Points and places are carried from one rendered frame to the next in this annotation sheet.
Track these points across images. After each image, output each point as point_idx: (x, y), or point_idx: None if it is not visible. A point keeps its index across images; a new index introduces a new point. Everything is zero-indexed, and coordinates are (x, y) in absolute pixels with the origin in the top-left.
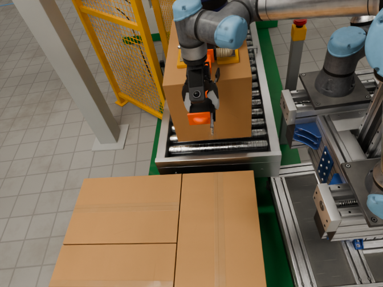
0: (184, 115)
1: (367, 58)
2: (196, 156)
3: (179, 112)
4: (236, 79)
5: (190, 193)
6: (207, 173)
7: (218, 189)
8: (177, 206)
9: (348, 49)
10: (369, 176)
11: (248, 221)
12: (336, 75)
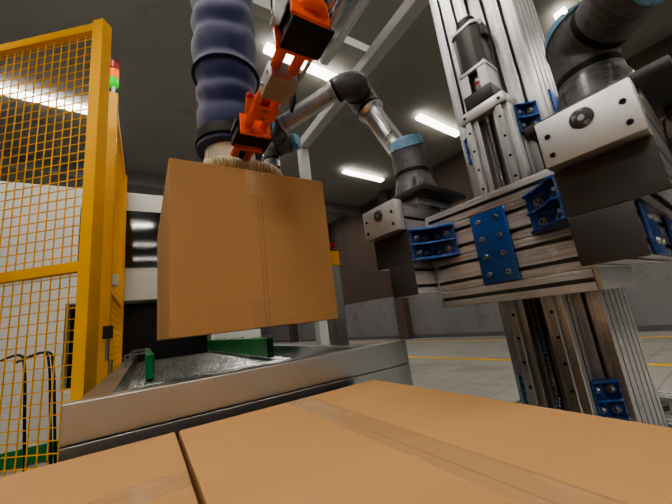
0: (204, 241)
1: None
2: (224, 372)
3: (194, 231)
4: (302, 179)
5: (231, 441)
6: (265, 408)
7: (321, 410)
8: (181, 481)
9: (416, 136)
10: (571, 98)
11: (476, 407)
12: (418, 167)
